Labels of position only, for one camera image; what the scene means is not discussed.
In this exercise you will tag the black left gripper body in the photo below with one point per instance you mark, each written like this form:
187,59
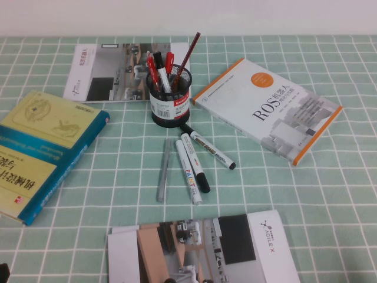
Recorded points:
3,274

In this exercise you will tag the grey slim pen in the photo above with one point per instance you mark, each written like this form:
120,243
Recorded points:
165,168

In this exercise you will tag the black mesh pen holder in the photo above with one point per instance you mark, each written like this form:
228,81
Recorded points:
171,118

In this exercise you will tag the red pen with white clip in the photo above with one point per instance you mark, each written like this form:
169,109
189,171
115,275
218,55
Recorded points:
151,69

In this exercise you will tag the yellow teal hardcover book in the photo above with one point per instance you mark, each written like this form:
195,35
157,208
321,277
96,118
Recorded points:
44,147

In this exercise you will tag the white Agilex logo brochure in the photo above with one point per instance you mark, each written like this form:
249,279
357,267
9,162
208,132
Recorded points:
206,250

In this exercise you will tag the white paint marker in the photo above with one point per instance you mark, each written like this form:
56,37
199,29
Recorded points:
188,174

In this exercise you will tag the white marker with black cap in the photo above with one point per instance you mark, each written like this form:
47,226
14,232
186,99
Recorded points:
191,153

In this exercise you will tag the white brochure with Chinese title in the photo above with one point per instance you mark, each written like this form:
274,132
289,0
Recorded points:
103,73

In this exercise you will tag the white whiteboard marker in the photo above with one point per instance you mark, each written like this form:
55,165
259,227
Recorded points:
212,150

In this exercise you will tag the black capped white marker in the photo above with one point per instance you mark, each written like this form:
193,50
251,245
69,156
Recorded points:
163,77

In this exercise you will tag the red black striped pencil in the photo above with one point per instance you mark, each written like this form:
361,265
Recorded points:
188,54

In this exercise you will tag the white orange ROS book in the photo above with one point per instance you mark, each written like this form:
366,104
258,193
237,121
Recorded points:
265,103

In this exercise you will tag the green checked tablecloth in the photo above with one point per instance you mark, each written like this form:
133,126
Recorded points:
324,206

